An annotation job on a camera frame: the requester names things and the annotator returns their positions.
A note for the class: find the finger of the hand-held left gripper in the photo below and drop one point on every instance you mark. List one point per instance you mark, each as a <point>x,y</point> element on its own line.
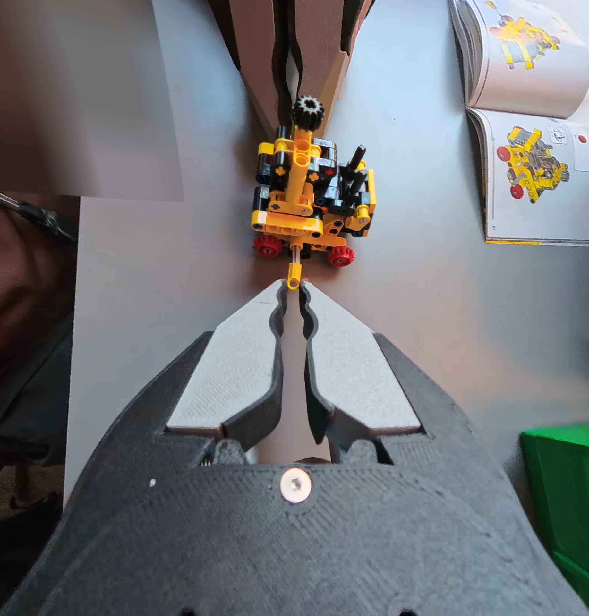
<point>253,43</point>
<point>323,48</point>

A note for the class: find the yellow lego connector with axle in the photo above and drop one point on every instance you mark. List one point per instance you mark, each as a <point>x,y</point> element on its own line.
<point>294,281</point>

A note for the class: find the yellow black lego vehicle model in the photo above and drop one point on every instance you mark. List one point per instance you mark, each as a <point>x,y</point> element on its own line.
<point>313,197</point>

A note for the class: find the green box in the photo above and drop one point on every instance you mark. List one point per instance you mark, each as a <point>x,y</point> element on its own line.
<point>569,500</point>

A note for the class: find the black bag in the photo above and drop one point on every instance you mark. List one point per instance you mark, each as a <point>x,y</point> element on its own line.
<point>30,409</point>

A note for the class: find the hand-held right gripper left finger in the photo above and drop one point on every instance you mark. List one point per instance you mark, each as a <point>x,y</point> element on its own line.
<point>227,365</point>

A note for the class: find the lego instruction booklet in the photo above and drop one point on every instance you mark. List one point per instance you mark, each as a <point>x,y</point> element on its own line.
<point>530,86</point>

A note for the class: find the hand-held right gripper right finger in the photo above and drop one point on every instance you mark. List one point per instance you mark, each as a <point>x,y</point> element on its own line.
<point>357,370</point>

